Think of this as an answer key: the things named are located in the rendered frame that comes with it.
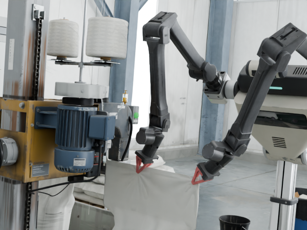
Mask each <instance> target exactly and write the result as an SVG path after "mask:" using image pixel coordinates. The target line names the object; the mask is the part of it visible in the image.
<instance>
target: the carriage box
mask: <svg viewBox="0 0 307 230"><path fill-rule="evenodd" d="M58 105H64V104H63V103H62V99H44V101H34V100H28V101H20V100H12V99H3V98H2V97H0V138H3V137H8V138H12V139H14V140H15V141H16V143H17V145H18V158H17V161H16V162H15V163H14V164H12V165H8V166H1V168H0V175H1V176H4V177H8V178H12V179H15V180H19V181H22V182H23V183H27V182H34V181H40V180H47V179H53V178H63V177H69V176H76V175H82V174H86V173H85V172H84V173H68V172H62V171H59V170H57V169H56V167H55V165H54V152H53V151H54V149H55V147H58V145H57V144H55V134H56V129H35V128H34V120H35V107H36V106H47V107H57V106H58ZM2 109H3V110H12V111H19V112H26V132H17V131H11V130H6V129H1V113H2ZM46 163H49V175H43V176H36V177H32V166H33V165H38V164H46Z"/></svg>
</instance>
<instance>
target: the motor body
mask: <svg viewBox="0 0 307 230"><path fill-rule="evenodd" d="M58 108H59V109H57V120H56V134H55V144H57V145H58V147H55V149H54V151H53V152H54V165H55V167H56V169H57V170H59V171H62V172H66V173H85V172H88V171H90V170H91V169H92V167H93V165H94V156H95V150H94V149H92V142H93V141H95V139H92V138H89V136H88V123H89V118H90V116H91V115H96V114H97V112H96V111H97V107H94V106H85V105H81V106H75V105H58Z"/></svg>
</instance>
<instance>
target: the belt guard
mask: <svg viewBox="0 0 307 230"><path fill-rule="evenodd" d="M108 94H109V86H105V85H96V84H79V83H67V82H55V92H54V95H56V96H65V97H77V98H91V99H102V98H107V97H108Z"/></svg>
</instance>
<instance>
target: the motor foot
mask: <svg viewBox="0 0 307 230"><path fill-rule="evenodd" d="M57 109H59V108H58V107H47V106H36V107H35V120H34V128H35V129H56V120H57Z"/></svg>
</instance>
